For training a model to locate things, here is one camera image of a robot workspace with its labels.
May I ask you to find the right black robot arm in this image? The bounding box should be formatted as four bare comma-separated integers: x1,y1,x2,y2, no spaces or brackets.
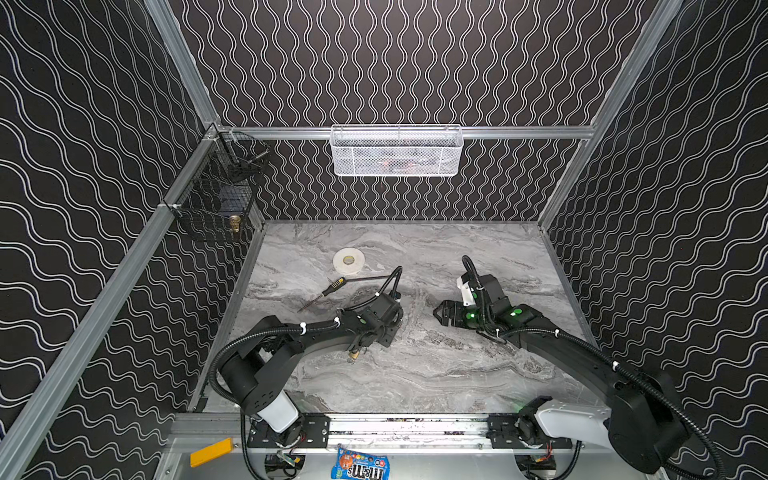
433,256,725,479

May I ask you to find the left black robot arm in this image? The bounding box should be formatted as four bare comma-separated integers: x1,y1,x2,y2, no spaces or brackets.
207,266,404,434

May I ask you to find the black hex key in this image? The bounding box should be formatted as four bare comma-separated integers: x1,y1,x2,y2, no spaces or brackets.
343,274,390,283

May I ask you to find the white tape roll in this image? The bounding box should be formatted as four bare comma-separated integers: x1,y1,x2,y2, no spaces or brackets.
333,247,365,277

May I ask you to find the blue candy bag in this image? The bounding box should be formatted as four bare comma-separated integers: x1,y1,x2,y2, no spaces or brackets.
330,448,391,480

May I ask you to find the brass padlock in basket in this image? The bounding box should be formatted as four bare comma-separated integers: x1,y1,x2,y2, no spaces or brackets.
229,215,242,233

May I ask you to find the yellow block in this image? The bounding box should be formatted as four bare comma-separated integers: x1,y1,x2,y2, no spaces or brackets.
189,438,234,468

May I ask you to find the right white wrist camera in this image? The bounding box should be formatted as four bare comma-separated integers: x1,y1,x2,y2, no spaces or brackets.
456,273,477,307

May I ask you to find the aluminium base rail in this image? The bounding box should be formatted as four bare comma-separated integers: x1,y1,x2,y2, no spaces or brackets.
245,411,637,452

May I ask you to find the white mesh wall basket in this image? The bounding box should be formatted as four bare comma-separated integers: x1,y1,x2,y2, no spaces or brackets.
329,124,464,177

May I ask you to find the black wire wall basket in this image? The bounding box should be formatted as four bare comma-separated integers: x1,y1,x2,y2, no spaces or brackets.
170,132,272,245

